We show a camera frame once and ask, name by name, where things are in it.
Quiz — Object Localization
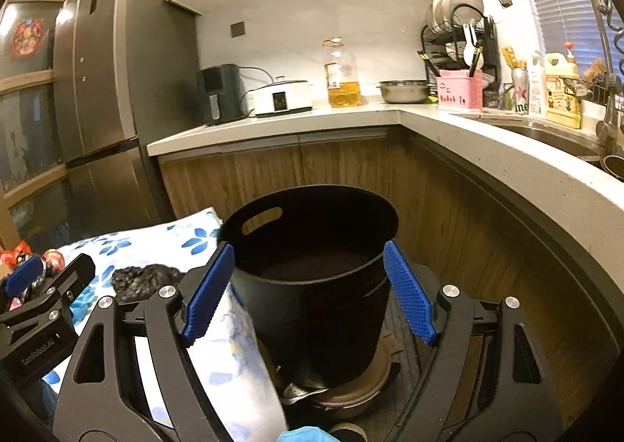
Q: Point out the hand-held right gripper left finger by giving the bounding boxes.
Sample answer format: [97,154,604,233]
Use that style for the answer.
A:
[56,243,236,442]

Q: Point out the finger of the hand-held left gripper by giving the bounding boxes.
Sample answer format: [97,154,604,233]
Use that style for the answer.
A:
[19,253,97,328]
[0,256,46,311]

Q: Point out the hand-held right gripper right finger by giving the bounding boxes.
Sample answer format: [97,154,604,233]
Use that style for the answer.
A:
[383,240,569,442]

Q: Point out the black plastic bag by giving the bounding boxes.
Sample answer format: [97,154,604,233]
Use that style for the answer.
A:
[111,264,183,307]

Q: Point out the black plastic bucket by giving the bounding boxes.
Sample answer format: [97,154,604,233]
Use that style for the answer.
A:
[218,185,401,387]

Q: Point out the person's right hand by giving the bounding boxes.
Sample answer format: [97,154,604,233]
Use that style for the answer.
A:
[278,427,333,442]

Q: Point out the red crumpled wrapper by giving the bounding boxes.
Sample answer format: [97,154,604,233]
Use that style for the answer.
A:
[0,241,31,274]

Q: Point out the blue floral tablecloth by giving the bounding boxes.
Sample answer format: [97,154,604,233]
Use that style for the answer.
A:
[39,207,288,442]

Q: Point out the brown pot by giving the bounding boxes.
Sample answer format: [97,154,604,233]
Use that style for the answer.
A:
[312,335,403,418]

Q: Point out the metal strainer ladle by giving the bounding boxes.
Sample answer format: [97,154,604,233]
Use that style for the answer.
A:
[280,381,332,406]

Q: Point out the wood framed glass door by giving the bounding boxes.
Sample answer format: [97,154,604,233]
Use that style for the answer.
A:
[0,0,93,253]

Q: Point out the black air fryer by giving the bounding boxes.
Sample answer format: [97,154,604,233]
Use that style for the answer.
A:
[196,64,243,126]

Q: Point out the steel mixing bowl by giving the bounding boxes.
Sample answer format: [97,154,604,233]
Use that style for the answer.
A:
[376,80,432,105]

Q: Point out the steel refrigerator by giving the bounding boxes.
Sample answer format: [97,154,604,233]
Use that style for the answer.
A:
[51,0,202,228]

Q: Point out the pink utensil holder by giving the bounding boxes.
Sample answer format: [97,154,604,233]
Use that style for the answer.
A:
[435,71,483,111]

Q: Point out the steel sink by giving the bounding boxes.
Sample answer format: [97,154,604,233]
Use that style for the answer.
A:
[487,123,605,165]

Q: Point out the white electric cooker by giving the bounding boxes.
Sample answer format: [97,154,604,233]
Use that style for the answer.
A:
[247,76,314,118]

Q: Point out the cooking oil bottle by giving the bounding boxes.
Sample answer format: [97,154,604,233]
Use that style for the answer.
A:
[322,37,362,109]

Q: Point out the green drink can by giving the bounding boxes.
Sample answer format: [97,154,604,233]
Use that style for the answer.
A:
[511,68,531,115]

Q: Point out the black chopsticks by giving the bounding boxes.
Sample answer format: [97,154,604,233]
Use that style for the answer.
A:
[417,51,442,78]

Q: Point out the red round door decoration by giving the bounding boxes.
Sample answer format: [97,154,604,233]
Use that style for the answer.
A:
[11,17,48,57]

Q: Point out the white detergent bottle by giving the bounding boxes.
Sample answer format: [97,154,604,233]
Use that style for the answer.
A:
[528,55,548,118]

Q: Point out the yellow detergent bottle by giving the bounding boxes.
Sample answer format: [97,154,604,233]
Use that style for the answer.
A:
[544,52,582,129]

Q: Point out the white plastic spoon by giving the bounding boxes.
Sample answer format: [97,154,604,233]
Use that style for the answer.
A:
[462,23,482,69]

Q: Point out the steel kitchen faucet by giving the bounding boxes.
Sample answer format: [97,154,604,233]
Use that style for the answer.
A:
[582,0,624,155]

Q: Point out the row of white plates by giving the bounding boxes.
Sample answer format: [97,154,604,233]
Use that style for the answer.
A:
[425,0,484,30]

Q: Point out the white power cable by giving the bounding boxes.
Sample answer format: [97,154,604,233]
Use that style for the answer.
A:
[239,66,275,83]

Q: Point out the black wire dish rack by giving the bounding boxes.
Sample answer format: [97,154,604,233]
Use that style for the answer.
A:
[420,4,499,85]

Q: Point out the wire sink basket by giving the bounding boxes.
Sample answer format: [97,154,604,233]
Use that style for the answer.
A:
[565,76,611,104]

